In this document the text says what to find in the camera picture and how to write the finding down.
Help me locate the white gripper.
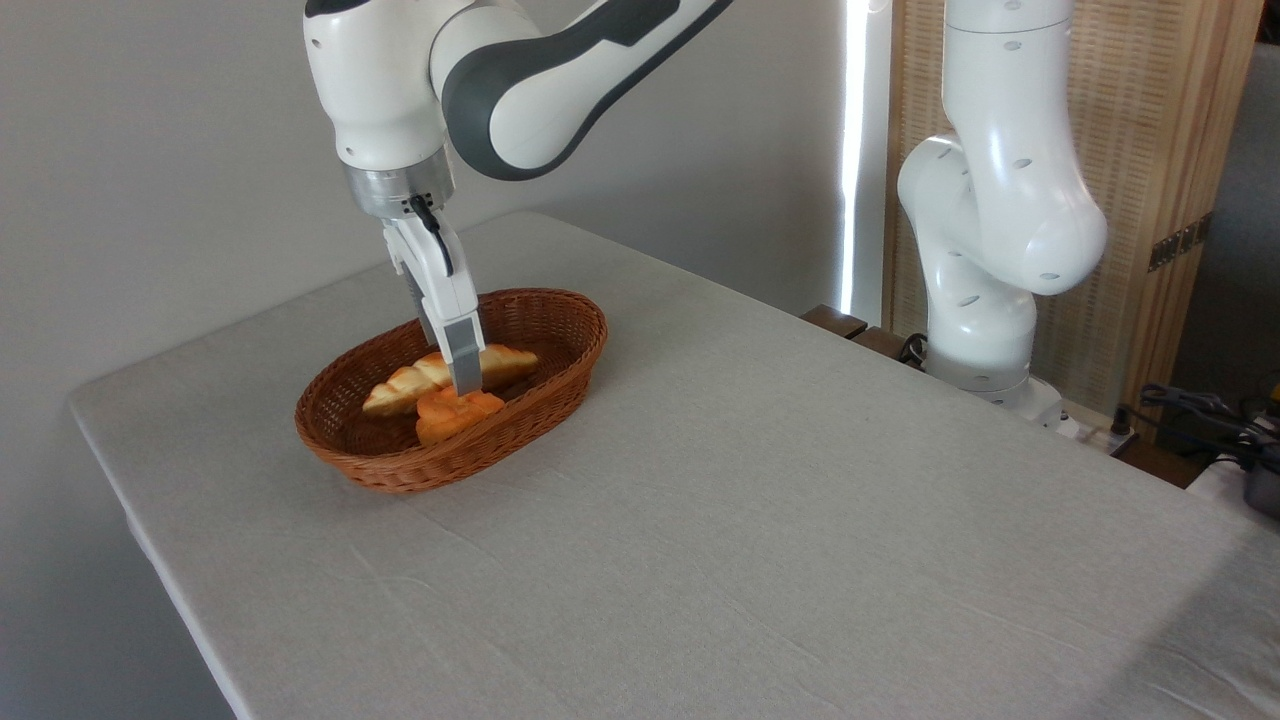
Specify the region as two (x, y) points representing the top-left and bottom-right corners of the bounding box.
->
(380, 214), (487, 398)

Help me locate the golden braided bread loaf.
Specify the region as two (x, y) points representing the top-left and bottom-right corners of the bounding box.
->
(361, 343), (540, 417)

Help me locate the small orange bread roll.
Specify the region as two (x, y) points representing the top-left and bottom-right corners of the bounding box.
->
(415, 387), (507, 448)

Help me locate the brown woven wicker basket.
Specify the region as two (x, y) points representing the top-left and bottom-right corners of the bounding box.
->
(295, 288), (609, 495)

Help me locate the dark wooden block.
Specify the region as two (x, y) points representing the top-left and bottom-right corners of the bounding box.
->
(800, 304), (870, 340)
(852, 325), (927, 369)

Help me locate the grey tablecloth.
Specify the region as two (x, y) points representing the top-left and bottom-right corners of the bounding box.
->
(68, 210), (1280, 720)

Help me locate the dark metal screen hinge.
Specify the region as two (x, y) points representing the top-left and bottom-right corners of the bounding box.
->
(1147, 212), (1214, 273)

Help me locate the wooden slatted folding screen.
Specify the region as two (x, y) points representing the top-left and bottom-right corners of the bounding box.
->
(884, 0), (1267, 421)

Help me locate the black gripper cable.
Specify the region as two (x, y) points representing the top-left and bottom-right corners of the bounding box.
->
(407, 193), (457, 279)

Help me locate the black cable bundle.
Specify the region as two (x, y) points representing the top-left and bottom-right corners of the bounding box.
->
(1138, 382), (1280, 453)

